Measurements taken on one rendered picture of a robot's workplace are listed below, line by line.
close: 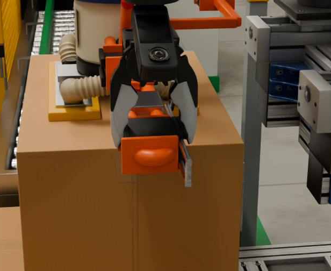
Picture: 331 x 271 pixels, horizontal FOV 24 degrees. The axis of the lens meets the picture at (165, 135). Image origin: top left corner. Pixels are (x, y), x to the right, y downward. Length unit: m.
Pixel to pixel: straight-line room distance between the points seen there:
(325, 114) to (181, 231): 0.36
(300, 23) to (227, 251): 0.74
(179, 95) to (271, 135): 2.98
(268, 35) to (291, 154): 1.84
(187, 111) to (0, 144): 1.36
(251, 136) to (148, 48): 1.81
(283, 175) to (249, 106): 0.92
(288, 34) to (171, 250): 0.76
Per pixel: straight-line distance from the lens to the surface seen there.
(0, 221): 2.01
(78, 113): 1.49
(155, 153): 1.00
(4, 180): 2.11
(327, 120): 1.56
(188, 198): 1.42
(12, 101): 2.70
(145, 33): 0.96
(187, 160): 0.96
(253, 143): 2.74
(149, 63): 0.92
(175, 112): 1.50
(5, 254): 1.86
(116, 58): 1.33
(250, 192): 2.82
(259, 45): 2.00
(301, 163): 3.69
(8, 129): 2.45
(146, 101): 1.16
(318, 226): 3.14
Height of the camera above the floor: 1.47
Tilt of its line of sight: 22 degrees down
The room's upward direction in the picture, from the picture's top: straight up
